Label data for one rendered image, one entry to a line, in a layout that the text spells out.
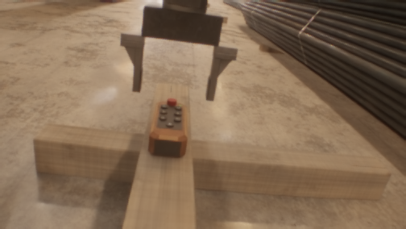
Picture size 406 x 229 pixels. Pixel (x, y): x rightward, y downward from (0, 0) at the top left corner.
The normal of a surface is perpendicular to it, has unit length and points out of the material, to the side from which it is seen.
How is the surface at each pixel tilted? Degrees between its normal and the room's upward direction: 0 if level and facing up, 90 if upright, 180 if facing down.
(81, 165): 90
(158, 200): 0
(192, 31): 90
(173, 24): 90
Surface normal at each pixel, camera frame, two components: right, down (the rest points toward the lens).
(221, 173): 0.06, 0.40
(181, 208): 0.14, -0.91
